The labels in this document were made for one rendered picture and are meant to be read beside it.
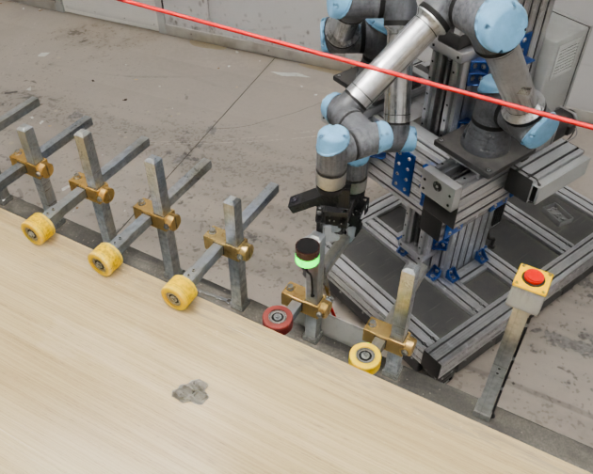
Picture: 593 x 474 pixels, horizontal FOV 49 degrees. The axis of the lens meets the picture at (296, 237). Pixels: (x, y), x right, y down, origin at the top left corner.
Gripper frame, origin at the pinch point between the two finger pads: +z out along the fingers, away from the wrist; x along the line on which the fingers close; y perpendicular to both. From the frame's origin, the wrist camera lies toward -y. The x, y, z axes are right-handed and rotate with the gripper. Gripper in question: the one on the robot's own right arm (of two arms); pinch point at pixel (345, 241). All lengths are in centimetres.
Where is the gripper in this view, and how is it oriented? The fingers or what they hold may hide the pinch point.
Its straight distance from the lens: 201.8
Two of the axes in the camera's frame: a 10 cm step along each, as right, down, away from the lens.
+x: -8.8, -3.4, 3.5
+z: -0.1, 7.2, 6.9
